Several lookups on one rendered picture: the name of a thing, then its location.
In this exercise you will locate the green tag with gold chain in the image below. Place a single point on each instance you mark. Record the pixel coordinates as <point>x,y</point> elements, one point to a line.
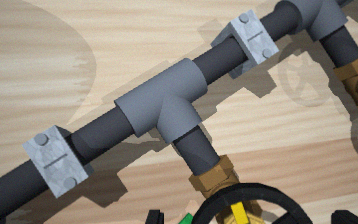
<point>188,219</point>

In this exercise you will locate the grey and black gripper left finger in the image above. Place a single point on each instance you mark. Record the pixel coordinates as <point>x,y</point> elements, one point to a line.
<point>155,217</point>

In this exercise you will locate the dark grey pipe with tee junction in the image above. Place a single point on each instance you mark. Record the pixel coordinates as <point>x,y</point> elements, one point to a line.
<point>60,160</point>

